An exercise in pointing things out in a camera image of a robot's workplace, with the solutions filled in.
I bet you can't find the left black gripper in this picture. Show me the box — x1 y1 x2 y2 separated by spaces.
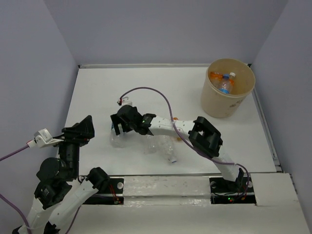
49 114 97 177

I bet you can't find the green label water bottle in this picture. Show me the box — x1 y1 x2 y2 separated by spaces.
110 124 126 148

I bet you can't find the orange bottle white cap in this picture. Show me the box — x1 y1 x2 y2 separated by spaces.
209 72 223 82

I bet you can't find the blue label small bottle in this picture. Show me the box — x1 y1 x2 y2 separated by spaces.
217 74 233 94

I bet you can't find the tall orange label bottle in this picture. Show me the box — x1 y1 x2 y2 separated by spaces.
229 72 236 86

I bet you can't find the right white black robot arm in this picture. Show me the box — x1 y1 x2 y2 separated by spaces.
111 105 244 191

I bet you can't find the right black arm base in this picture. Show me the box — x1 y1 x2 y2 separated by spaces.
209 177 256 205

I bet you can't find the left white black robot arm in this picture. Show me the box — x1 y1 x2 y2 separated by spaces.
12 115 110 234

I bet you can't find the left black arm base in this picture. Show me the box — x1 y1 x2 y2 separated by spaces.
83 177 124 205

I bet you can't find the beige round bin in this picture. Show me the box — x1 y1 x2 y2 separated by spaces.
200 58 255 118

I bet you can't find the clear bottle without cap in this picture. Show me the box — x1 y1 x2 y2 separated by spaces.
144 135 157 154

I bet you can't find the clear bottle blue cap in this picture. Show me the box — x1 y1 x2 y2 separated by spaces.
158 136 177 164

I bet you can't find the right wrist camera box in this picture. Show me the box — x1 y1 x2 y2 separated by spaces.
117 96 133 106

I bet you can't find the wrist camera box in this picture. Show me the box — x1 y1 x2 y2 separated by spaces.
117 96 133 106
27 129 63 148

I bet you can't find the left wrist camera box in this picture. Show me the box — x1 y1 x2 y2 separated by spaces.
27 129 63 148

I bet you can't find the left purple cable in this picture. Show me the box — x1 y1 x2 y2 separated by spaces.
0 143 81 234

